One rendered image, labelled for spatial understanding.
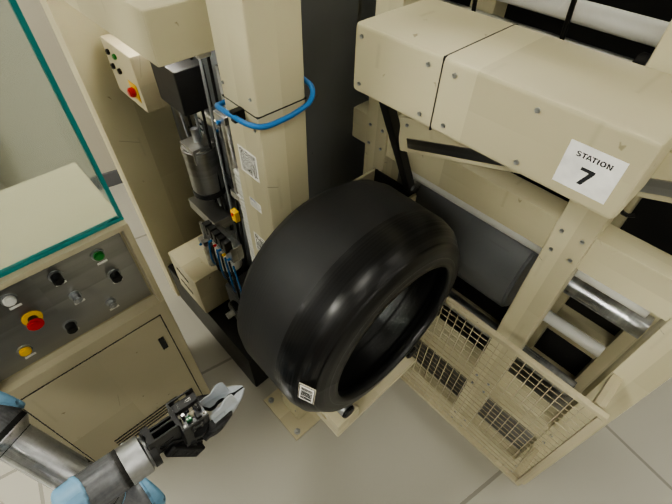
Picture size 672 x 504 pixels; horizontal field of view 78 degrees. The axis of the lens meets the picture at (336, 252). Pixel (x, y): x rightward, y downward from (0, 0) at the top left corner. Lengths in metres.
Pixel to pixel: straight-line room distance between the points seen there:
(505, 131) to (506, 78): 0.09
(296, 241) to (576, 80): 0.59
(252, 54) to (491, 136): 0.46
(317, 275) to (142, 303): 0.89
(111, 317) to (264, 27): 1.10
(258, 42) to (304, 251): 0.40
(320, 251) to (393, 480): 1.50
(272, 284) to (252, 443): 1.42
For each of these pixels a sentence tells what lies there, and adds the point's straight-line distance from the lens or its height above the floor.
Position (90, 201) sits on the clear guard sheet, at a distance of 1.29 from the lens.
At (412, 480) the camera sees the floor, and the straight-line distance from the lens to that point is 2.20.
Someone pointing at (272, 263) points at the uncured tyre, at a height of 1.42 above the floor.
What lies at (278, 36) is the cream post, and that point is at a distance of 0.88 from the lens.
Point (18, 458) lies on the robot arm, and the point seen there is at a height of 1.09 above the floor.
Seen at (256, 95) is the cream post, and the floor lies 1.70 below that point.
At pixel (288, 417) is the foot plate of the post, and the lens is 2.24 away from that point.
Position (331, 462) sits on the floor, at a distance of 2.18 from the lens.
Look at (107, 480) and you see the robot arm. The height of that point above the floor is 1.31.
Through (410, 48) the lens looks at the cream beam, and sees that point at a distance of 0.90.
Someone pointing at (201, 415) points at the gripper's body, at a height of 1.30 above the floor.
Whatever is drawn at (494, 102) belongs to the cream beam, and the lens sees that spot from 0.82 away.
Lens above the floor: 2.10
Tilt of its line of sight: 48 degrees down
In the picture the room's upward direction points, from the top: 1 degrees clockwise
